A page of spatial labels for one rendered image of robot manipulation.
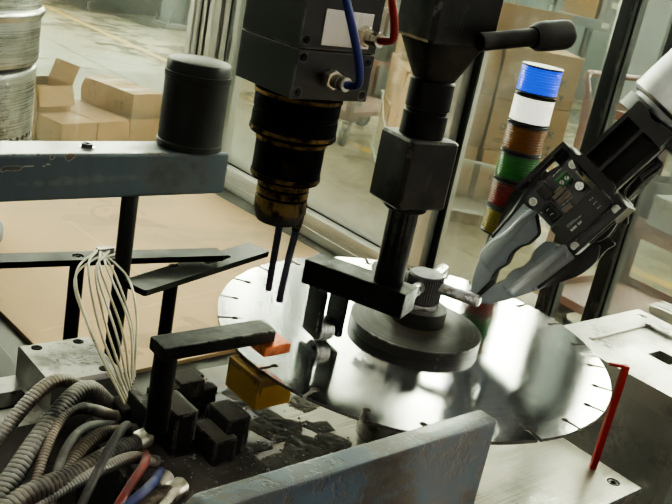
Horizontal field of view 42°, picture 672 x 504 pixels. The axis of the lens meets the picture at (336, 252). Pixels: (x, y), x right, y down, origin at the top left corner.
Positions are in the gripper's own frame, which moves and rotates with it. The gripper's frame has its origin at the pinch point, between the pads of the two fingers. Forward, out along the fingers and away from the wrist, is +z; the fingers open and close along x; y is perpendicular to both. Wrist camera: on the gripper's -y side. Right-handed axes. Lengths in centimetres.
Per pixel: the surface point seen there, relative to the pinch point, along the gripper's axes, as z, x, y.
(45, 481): 19.7, -4.7, 35.3
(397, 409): 6.1, 4.4, 18.7
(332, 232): 27, -33, -61
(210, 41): 24, -80, -70
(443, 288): 1.0, -1.5, 7.1
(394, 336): 5.8, -0.9, 10.2
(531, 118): -11.7, -12.6, -18.7
